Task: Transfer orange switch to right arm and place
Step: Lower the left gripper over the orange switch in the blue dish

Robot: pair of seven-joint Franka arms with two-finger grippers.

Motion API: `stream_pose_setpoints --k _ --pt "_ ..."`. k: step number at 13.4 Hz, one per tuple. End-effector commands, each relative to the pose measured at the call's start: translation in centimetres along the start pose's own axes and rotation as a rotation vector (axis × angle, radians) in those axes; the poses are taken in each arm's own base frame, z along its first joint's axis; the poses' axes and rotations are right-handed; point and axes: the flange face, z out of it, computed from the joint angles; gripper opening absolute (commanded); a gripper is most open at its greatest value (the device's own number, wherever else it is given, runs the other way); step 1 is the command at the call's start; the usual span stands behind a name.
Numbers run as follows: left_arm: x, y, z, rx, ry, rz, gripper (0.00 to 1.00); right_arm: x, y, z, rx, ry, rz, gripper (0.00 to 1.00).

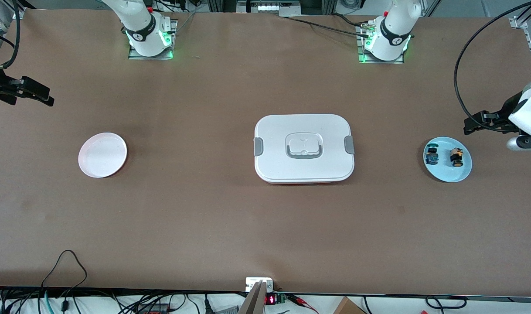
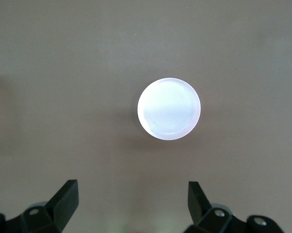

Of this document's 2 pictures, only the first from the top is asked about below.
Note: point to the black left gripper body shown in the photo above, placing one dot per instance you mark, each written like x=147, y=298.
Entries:
x=504, y=114

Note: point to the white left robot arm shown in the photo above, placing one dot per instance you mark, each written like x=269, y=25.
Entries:
x=394, y=30

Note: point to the light blue round plate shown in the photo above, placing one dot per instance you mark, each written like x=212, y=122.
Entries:
x=444, y=172

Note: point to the pink round plate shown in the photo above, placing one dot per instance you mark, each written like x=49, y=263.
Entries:
x=102, y=155

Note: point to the white lunch box grey clips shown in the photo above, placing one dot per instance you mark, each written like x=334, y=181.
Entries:
x=304, y=168

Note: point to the brown cardboard box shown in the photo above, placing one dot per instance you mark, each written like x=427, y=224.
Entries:
x=347, y=307

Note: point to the grey power strip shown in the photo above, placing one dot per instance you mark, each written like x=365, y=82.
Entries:
x=270, y=6

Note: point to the red clip lead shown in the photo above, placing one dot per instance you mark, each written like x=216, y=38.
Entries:
x=300, y=300

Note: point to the red digit display module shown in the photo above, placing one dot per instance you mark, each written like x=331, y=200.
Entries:
x=270, y=299

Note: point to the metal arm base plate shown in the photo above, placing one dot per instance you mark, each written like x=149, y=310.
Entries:
x=134, y=57
x=396, y=62

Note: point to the small white bracket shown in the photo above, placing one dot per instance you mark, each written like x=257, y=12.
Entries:
x=250, y=283

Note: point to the aluminium camera post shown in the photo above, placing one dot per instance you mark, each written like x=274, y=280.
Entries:
x=253, y=301

